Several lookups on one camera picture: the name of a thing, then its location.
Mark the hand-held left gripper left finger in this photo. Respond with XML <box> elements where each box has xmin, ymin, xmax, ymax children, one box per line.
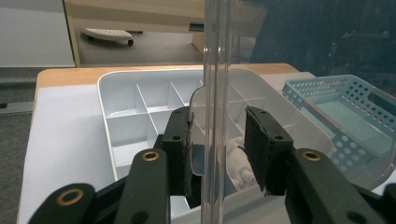
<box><xmin>162</xmin><ymin>106</ymin><xmax>194</xmax><ymax>199</ymax></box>

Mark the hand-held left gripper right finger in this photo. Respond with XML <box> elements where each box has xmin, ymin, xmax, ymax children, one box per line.
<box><xmin>243</xmin><ymin>105</ymin><xmax>295</xmax><ymax>197</ymax></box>

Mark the white sock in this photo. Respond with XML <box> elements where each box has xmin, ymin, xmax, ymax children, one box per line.
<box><xmin>225</xmin><ymin>138</ymin><xmax>260</xmax><ymax>190</ymax></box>

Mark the white divided organizer box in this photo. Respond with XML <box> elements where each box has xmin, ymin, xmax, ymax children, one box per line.
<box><xmin>96</xmin><ymin>67</ymin><xmax>336</xmax><ymax>219</ymax></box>

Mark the blue perforated plastic basket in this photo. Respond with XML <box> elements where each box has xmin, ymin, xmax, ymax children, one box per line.
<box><xmin>281</xmin><ymin>74</ymin><xmax>396</xmax><ymax>191</ymax></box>

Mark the black curtain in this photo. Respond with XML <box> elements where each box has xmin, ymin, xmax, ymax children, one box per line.
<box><xmin>248</xmin><ymin>0</ymin><xmax>396</xmax><ymax>96</ymax></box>

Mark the white cabinet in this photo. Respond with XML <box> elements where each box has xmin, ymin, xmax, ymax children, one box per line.
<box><xmin>0</xmin><ymin>0</ymin><xmax>78</xmax><ymax>68</ymax></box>

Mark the aluminium floor rail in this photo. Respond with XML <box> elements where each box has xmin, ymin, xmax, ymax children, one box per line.
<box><xmin>0</xmin><ymin>101</ymin><xmax>35</xmax><ymax>116</ymax></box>

